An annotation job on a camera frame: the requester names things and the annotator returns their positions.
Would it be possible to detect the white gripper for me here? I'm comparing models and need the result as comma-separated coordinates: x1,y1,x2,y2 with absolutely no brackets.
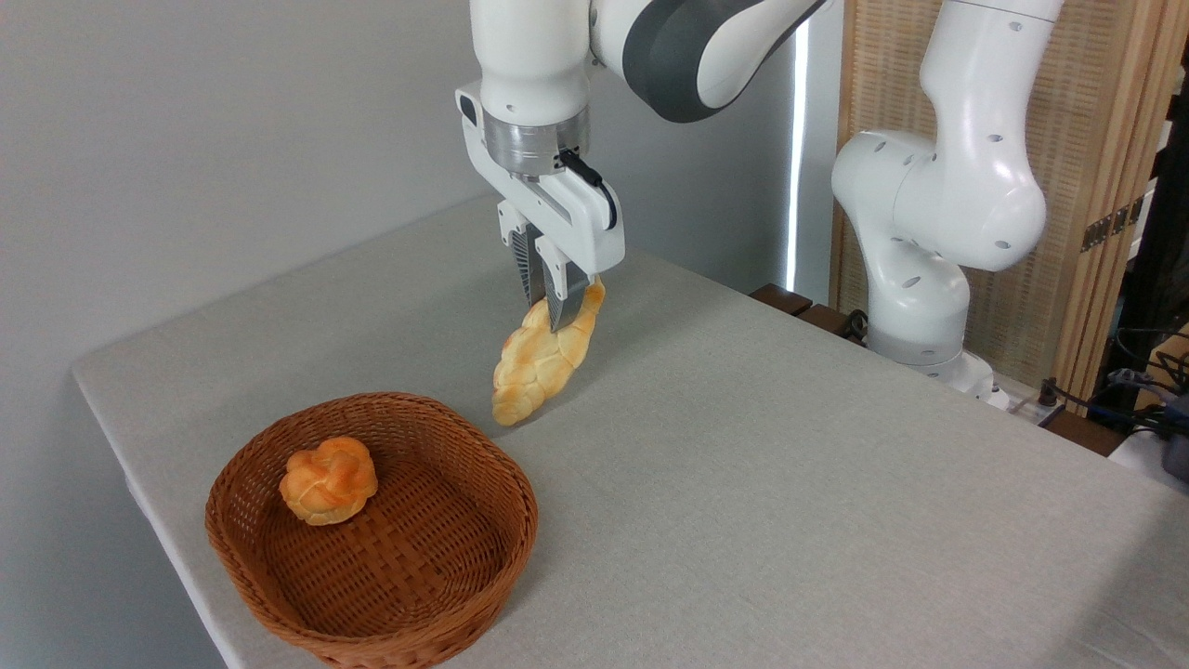
455,81,626,334

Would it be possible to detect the long braided bread loaf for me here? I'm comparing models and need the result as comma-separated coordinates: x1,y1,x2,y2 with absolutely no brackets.
491,277,607,427

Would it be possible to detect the grey tablecloth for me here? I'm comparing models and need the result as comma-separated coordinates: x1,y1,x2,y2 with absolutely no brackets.
72,195,1189,669

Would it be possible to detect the small round braided bun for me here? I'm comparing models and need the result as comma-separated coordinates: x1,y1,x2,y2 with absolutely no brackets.
279,437,379,527

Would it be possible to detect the brown wicker basket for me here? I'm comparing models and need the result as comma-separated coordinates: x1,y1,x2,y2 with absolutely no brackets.
204,391,540,669

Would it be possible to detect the black screen hinge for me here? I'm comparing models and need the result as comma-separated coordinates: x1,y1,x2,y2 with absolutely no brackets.
1080,197,1145,254

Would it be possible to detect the black upright stand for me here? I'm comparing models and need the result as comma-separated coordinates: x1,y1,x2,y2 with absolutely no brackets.
1096,56,1189,402

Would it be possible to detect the grey box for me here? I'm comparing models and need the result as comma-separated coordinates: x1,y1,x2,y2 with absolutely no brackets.
1159,395,1189,484

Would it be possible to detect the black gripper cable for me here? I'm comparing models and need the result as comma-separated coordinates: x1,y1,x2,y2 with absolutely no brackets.
557,147,619,231

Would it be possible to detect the black floor cable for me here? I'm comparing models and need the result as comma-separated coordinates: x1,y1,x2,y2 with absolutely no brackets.
1039,376,1181,436

